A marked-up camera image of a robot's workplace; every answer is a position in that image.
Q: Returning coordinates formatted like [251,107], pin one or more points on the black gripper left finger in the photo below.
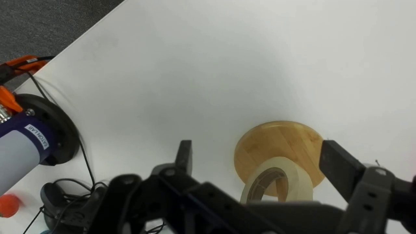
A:
[184,159]

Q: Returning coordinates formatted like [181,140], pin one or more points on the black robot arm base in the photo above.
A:
[65,139]

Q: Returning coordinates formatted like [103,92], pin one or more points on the wooden hanger tree stand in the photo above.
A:
[294,141]

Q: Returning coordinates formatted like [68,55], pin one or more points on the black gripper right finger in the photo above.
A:
[366,189]

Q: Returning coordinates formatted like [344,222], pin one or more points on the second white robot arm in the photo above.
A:
[171,194]

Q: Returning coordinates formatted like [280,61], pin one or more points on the red round object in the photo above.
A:
[10,206]

